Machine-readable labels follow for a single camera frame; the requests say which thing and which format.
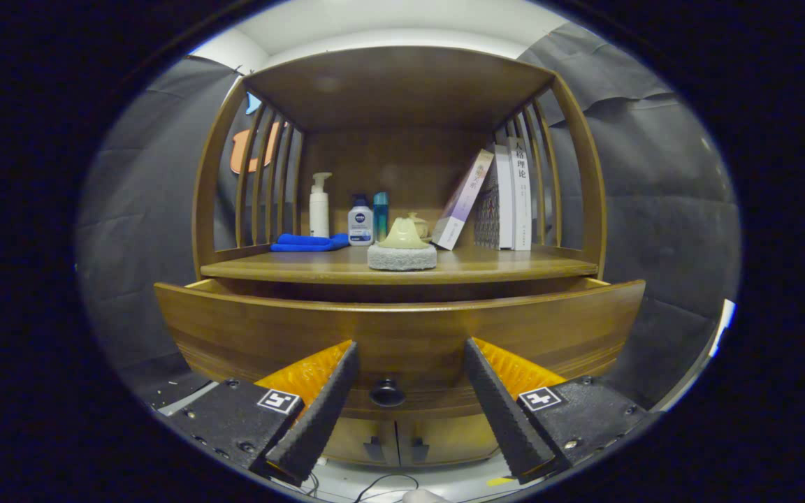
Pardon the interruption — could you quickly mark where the wooden cabinet countertop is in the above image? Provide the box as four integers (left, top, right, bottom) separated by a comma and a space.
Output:
200, 245, 599, 285

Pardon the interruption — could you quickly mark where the blue folded cloth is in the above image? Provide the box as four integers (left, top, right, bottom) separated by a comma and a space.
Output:
270, 233, 351, 253

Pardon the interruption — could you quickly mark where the white bottle with blue cap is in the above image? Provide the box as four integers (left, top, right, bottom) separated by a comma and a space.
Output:
347, 194, 375, 247

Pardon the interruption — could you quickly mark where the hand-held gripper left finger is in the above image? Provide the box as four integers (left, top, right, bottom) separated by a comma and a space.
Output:
165, 340, 361, 486

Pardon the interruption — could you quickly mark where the book with patterned cover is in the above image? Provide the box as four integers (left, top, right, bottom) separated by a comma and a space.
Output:
474, 145, 515, 250

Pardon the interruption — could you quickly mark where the purple and white book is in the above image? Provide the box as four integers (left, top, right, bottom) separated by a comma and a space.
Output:
430, 149, 495, 251

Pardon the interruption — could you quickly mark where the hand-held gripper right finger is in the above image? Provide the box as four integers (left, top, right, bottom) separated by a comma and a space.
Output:
463, 337, 662, 485

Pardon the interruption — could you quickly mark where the black floor cable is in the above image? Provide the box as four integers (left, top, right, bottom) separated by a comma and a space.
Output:
308, 472, 422, 503

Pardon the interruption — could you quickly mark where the brown wooden cabinet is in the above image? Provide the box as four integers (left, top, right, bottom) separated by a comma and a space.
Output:
191, 46, 607, 467

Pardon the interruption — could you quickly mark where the green scrub brush grey pad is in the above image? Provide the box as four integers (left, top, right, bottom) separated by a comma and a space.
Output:
367, 217, 438, 272

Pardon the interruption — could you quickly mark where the black drawer knob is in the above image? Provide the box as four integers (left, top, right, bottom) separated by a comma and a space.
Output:
369, 378, 407, 408

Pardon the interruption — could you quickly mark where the white pump bottle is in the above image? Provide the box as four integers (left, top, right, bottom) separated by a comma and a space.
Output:
309, 173, 333, 238

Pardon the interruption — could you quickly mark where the wooden cabinet door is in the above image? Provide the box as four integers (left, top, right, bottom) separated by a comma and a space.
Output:
321, 417, 400, 467
399, 416, 502, 466

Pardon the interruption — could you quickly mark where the wooden drawer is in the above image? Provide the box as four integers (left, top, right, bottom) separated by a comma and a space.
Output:
154, 278, 646, 422

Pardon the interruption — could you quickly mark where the teal slim bottle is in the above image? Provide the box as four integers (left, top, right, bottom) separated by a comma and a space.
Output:
373, 192, 389, 243

